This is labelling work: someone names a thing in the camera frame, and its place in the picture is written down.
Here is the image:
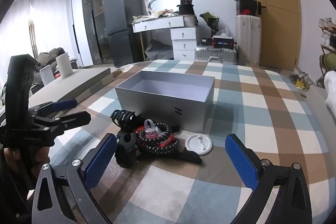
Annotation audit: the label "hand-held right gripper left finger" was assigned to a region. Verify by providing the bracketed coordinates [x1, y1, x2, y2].
[31, 133, 117, 224]

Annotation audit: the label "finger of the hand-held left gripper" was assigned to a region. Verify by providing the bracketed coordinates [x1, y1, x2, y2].
[28, 99, 78, 115]
[30, 111, 92, 135]

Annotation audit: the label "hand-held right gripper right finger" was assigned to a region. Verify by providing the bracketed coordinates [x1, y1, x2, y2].
[225, 134, 313, 224]

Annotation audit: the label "white round lid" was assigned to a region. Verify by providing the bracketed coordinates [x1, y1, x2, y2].
[184, 134, 213, 155]

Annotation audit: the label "red round badge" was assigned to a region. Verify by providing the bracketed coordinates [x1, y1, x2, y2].
[131, 126, 176, 148]

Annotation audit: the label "black spiral hair tie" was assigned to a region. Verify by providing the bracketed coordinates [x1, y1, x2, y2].
[143, 137, 180, 154]
[138, 122, 172, 146]

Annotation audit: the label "clear red plastic clip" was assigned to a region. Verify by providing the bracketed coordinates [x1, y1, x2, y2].
[144, 119, 163, 139]

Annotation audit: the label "silver cardboard box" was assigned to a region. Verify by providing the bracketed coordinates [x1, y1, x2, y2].
[115, 71, 216, 133]

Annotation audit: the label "person's left forearm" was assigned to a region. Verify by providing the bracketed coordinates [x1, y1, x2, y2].
[0, 156, 34, 224]

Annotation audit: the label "person's left hand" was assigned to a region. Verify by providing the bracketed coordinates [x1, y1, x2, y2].
[3, 146, 51, 181]

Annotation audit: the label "white cylinder appliance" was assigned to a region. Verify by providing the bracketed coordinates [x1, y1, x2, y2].
[56, 53, 73, 79]

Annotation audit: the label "dark clothing pile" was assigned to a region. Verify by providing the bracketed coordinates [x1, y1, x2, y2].
[35, 48, 66, 65]

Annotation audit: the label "plaid cloth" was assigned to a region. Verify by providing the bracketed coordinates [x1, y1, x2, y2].
[29, 60, 336, 224]

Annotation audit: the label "white wardrobe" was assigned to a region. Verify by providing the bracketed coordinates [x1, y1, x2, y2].
[71, 0, 91, 67]

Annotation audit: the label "white curtain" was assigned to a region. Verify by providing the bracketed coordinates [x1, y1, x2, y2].
[0, 0, 79, 75]

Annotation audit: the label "dark glass cabinet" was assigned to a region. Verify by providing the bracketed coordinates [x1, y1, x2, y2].
[81, 0, 105, 65]

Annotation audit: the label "dark grey fridge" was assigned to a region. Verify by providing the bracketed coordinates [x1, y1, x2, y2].
[102, 0, 143, 67]

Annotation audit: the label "shoes on floor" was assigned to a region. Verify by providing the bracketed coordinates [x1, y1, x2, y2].
[290, 72, 310, 90]

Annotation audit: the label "grey bag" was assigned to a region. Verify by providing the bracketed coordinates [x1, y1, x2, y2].
[146, 39, 174, 60]

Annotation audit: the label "silver suitcase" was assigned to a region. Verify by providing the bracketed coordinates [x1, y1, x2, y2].
[195, 46, 238, 65]

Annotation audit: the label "white rolled towel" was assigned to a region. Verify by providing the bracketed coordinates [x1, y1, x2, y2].
[324, 73, 336, 109]

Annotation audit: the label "red and black box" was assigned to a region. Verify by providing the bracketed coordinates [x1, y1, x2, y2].
[212, 37, 235, 49]

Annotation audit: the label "white suitcase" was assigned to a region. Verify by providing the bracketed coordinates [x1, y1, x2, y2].
[235, 15, 262, 65]

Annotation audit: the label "white desk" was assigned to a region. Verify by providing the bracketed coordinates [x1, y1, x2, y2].
[131, 15, 185, 33]

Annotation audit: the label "white plastic bag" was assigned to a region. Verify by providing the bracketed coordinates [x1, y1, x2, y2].
[214, 28, 233, 38]

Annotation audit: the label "white drawer cabinet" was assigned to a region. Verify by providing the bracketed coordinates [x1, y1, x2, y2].
[170, 26, 201, 60]

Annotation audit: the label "green rolled mat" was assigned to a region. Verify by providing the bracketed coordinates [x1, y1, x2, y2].
[319, 53, 336, 70]

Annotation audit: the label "dark green flower bouquet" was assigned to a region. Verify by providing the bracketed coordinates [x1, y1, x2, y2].
[199, 12, 221, 35]

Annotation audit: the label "wooden door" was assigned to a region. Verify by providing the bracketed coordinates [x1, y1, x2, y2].
[243, 0, 301, 71]

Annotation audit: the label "white ribbed bin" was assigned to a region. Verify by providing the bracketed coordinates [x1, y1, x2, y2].
[184, 15, 197, 28]

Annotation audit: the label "shoe rack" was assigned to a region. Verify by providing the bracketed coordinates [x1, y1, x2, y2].
[318, 18, 336, 88]

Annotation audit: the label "black shoe box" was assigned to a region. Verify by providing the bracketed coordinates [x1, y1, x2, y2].
[234, 0, 258, 16]

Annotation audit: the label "black appliance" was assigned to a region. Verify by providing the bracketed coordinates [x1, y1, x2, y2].
[176, 0, 196, 16]

